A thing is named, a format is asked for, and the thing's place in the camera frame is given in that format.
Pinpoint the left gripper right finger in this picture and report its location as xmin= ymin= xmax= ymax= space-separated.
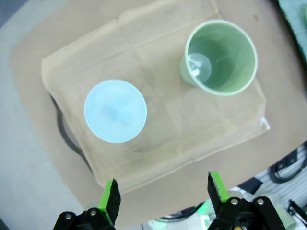
xmin=207 ymin=171 xmax=291 ymax=230

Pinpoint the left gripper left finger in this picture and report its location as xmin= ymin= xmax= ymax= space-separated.
xmin=52 ymin=178 xmax=122 ymax=230

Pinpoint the light blue bowl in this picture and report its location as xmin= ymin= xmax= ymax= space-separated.
xmin=83 ymin=80 xmax=148 ymax=144

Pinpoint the beige cloth mat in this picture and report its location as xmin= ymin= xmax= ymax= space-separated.
xmin=41 ymin=0 xmax=271 ymax=194

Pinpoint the pale green tall cup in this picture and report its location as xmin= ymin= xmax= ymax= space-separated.
xmin=179 ymin=20 xmax=259 ymax=96

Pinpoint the blue-grey cloth mat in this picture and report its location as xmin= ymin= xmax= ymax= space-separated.
xmin=279 ymin=0 xmax=307 ymax=52

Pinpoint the black cable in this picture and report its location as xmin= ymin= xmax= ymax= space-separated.
xmin=270 ymin=146 xmax=307 ymax=184

